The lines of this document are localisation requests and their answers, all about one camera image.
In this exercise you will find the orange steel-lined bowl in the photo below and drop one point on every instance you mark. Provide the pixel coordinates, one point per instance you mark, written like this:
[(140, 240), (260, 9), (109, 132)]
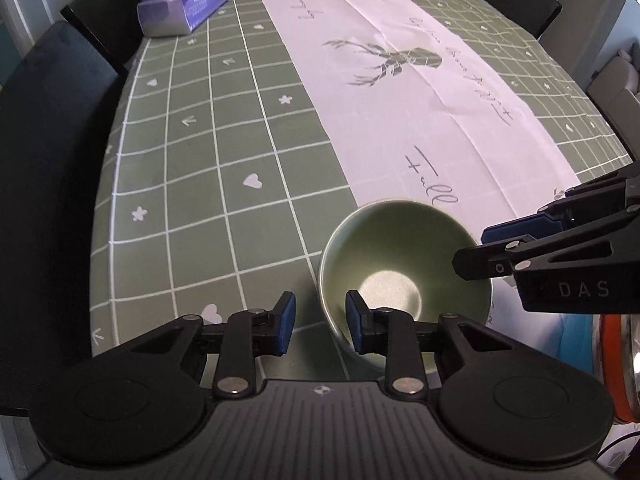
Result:
[(607, 360)]

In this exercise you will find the beige sofa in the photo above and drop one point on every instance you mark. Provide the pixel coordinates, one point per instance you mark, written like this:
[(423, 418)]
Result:
[(617, 85)]

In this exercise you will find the white printed table runner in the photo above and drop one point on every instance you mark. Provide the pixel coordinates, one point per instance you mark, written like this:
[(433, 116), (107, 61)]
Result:
[(400, 110)]

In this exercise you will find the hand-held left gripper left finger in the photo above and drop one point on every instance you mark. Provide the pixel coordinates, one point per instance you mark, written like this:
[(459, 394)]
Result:
[(286, 320)]

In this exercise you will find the green cup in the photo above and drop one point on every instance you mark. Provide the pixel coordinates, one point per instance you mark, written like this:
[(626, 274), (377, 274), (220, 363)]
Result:
[(390, 240)]

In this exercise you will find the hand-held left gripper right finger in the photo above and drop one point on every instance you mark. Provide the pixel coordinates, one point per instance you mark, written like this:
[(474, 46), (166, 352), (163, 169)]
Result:
[(356, 320)]

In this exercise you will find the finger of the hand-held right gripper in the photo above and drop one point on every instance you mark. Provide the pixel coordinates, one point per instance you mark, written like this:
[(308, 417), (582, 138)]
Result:
[(485, 260), (510, 232)]

